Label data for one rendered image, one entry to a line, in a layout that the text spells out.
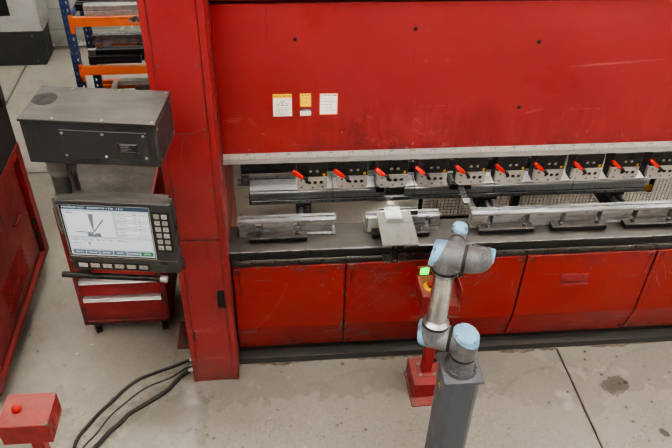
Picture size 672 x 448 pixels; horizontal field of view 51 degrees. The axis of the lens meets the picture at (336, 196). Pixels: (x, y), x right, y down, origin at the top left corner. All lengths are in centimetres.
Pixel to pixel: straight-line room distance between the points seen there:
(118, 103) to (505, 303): 242
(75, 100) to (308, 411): 213
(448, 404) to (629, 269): 143
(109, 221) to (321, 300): 142
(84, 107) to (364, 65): 120
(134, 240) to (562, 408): 254
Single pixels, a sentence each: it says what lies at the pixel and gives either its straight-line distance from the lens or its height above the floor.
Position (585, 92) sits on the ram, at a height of 169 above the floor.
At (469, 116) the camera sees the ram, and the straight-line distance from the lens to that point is 341.
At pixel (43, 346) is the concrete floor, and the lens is 460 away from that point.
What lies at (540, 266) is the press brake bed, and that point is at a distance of 399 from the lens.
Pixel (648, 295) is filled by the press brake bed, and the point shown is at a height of 42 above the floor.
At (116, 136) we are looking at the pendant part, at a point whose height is 189.
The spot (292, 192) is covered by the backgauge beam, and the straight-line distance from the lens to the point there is 384.
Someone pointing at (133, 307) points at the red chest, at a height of 25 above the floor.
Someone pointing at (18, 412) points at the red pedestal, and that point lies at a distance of 328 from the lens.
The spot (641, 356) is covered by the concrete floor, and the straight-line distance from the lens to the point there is 470.
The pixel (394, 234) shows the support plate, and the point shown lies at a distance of 354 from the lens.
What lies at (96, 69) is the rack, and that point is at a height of 103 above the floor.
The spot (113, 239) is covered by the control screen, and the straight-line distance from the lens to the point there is 296.
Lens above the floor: 327
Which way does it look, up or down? 37 degrees down
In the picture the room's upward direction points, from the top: 2 degrees clockwise
